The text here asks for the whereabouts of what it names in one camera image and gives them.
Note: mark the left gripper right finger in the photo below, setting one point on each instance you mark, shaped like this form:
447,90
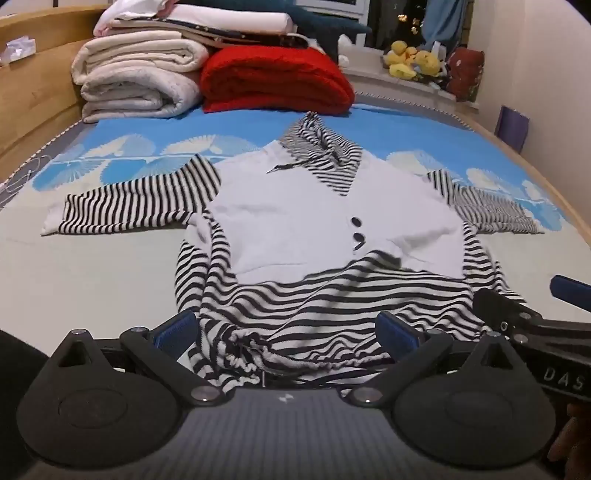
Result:
415,354

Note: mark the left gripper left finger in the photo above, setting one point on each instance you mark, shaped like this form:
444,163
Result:
157,351

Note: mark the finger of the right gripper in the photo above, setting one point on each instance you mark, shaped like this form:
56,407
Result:
512,319
567,289

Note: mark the striped white hooded sweater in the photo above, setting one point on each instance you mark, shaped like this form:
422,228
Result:
290,251

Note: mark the person's right hand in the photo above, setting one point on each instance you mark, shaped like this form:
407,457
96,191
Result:
573,443

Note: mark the blue white patterned bedsheet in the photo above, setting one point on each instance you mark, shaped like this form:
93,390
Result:
90,238

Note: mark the purple box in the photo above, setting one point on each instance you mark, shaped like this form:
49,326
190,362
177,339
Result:
512,128

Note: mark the yellow plush toys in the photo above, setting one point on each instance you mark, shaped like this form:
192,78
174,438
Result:
408,63

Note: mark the cream folded quilt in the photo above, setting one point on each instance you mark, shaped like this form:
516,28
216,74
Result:
142,74

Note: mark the wooden headboard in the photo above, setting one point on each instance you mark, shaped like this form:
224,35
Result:
38,98

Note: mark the blue curtain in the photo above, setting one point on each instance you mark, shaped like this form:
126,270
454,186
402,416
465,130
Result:
443,23

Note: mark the red folded blanket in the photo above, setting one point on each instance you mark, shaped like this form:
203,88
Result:
261,77

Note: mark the white folded bedding stack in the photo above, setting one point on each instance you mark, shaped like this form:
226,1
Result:
211,26

